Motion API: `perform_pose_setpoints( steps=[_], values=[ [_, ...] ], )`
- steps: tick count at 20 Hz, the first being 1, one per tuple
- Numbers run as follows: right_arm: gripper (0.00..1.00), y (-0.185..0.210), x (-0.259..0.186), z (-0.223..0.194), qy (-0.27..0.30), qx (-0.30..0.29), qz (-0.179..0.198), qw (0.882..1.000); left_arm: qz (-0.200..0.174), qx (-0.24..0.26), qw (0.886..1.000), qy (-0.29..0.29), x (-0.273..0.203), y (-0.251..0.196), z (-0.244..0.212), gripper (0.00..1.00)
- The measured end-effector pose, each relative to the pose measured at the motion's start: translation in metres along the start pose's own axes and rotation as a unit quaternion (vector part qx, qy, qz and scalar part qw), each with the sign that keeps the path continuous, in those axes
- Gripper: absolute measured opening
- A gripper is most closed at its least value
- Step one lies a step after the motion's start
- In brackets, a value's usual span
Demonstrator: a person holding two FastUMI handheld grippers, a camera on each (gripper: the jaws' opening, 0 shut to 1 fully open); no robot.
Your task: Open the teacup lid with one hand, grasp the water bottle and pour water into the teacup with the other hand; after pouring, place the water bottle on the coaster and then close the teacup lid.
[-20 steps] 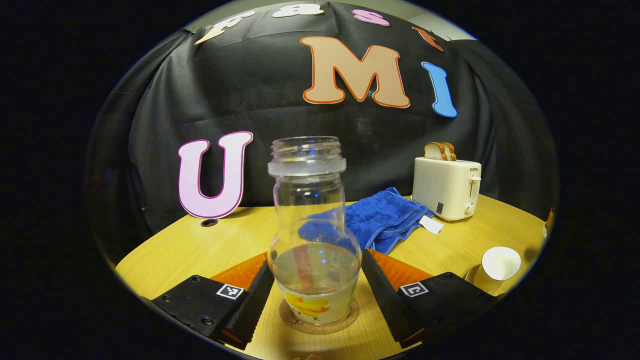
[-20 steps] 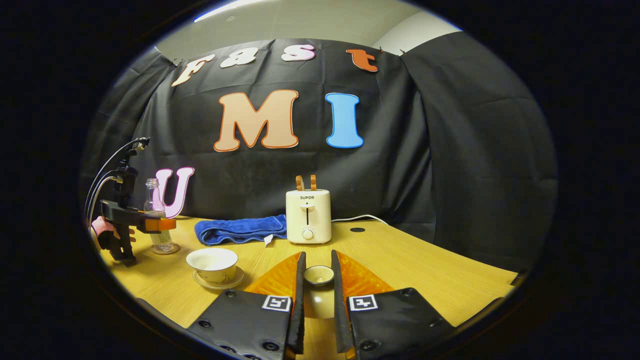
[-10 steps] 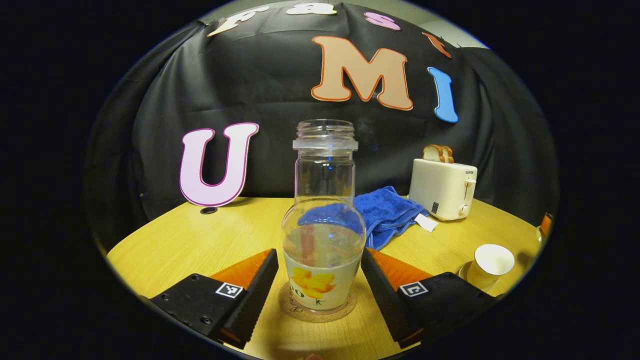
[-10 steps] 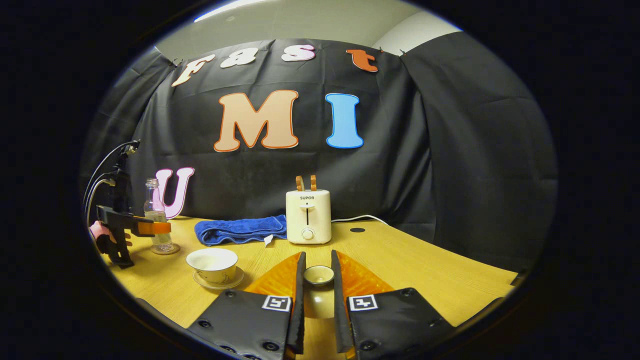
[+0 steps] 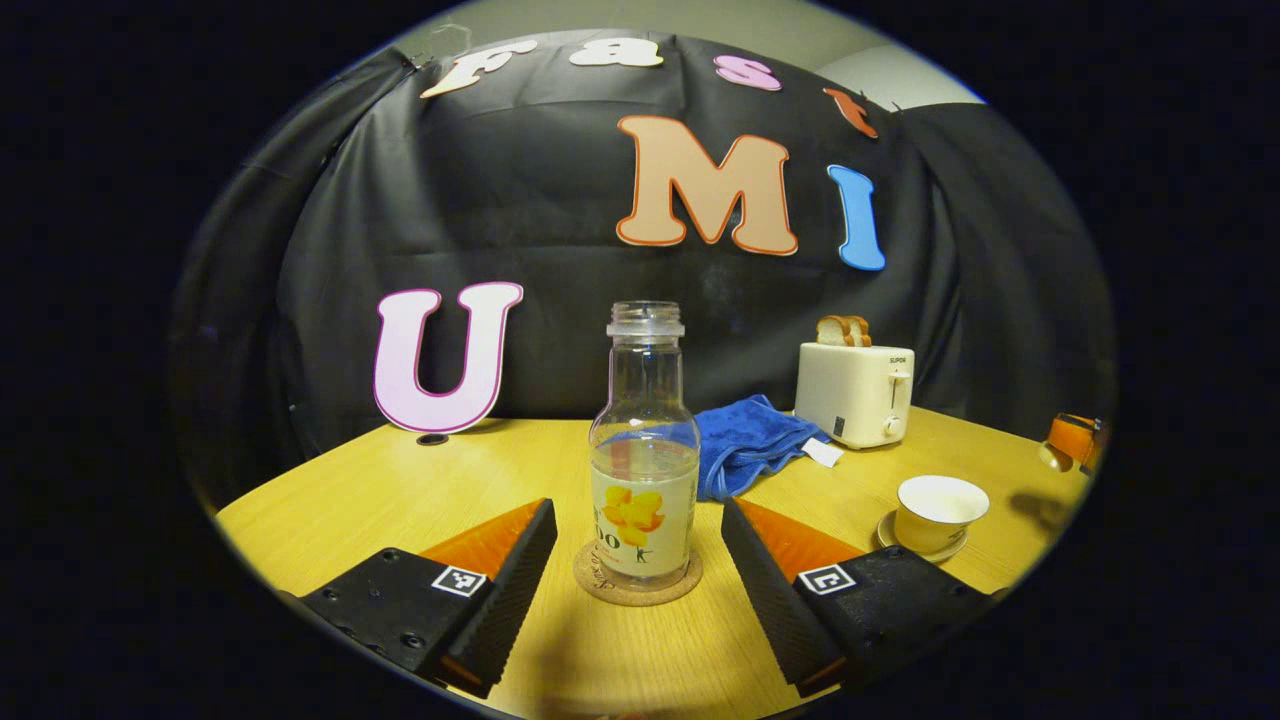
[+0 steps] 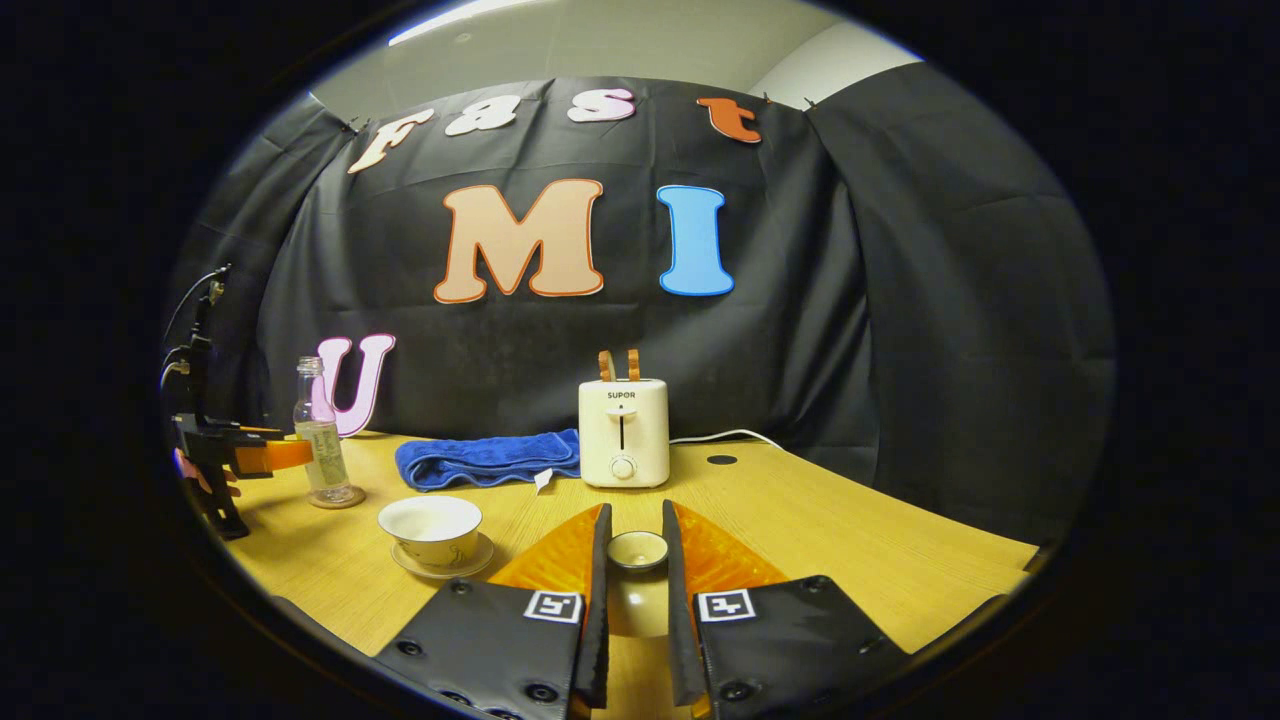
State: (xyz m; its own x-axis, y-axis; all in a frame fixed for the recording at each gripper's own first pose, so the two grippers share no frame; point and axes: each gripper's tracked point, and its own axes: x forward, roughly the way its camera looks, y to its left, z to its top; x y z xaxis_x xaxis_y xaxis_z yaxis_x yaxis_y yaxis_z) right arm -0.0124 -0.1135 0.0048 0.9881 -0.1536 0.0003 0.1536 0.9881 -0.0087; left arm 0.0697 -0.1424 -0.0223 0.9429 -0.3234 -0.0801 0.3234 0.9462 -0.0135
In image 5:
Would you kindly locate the white ceramic saucer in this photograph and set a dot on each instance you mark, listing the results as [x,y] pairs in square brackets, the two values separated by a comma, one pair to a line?
[890,535]

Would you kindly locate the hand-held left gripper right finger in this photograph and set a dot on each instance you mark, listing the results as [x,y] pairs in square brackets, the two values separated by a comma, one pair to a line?
[765,600]

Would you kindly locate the toast bread slice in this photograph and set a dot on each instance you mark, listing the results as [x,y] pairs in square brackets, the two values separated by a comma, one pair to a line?
[832,332]
[860,332]

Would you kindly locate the black backdrop cloth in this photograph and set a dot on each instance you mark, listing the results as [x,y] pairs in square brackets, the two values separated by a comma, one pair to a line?
[500,200]

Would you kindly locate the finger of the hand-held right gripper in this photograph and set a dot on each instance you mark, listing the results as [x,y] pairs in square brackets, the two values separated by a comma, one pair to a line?
[1075,435]

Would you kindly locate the white ceramic teacup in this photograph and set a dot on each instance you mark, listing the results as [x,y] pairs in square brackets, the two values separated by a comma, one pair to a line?
[935,525]

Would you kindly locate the blue towel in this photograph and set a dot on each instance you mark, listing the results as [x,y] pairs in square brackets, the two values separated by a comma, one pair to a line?
[750,440]

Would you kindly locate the clear plastic water bottle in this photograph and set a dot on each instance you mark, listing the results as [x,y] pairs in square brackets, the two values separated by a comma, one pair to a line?
[645,470]

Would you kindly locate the round cork coaster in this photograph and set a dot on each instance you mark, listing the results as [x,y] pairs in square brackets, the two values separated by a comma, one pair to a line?
[640,594]

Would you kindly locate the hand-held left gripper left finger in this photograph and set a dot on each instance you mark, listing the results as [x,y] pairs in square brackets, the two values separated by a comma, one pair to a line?
[515,590]

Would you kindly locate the cream toaster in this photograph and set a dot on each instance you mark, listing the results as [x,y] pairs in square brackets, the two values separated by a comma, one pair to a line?
[850,395]

